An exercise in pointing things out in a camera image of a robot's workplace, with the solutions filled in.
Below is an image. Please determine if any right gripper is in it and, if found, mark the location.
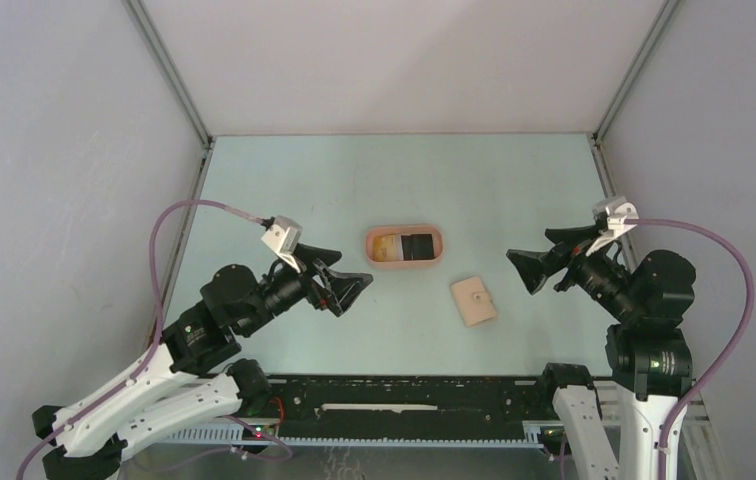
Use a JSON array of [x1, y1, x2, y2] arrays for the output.
[[506, 220, 639, 319]]

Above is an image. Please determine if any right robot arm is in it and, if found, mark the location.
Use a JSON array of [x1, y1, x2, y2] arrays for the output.
[[506, 226, 696, 479]]

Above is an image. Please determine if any pink plastic tray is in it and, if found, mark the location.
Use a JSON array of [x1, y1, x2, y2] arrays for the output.
[[364, 224, 444, 270]]

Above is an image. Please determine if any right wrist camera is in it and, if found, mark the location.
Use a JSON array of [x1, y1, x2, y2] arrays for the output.
[[585, 196, 639, 256]]

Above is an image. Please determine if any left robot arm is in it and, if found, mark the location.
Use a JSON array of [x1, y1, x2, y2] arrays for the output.
[[32, 245, 373, 479]]

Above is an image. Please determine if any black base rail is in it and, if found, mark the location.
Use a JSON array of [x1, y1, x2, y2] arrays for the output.
[[239, 375, 560, 439]]

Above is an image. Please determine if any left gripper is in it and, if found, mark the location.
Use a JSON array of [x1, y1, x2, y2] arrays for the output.
[[241, 242, 374, 335]]

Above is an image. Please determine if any yellow card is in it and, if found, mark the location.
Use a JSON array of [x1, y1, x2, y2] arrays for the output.
[[372, 234, 404, 262]]

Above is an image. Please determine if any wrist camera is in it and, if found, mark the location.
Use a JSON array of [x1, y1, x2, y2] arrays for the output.
[[585, 196, 639, 256], [261, 216, 304, 273]]

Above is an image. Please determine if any white cable duct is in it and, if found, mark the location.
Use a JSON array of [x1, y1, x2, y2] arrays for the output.
[[155, 423, 542, 449]]

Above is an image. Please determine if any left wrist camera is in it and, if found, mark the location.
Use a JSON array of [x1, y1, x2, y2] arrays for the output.
[[261, 216, 304, 273]]

